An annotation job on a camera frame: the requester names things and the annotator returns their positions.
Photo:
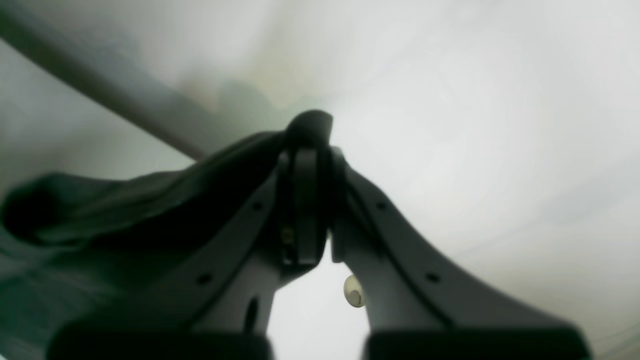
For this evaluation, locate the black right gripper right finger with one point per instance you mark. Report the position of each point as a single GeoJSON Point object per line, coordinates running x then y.
{"type": "Point", "coordinates": [420, 304]}

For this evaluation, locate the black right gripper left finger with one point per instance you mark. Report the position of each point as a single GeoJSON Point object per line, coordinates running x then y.
{"type": "Point", "coordinates": [216, 305]}

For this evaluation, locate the dark grey T-shirt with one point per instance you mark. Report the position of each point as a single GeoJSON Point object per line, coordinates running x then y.
{"type": "Point", "coordinates": [72, 245]}

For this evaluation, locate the right table grommet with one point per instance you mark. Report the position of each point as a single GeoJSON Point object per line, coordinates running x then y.
{"type": "Point", "coordinates": [353, 292]}

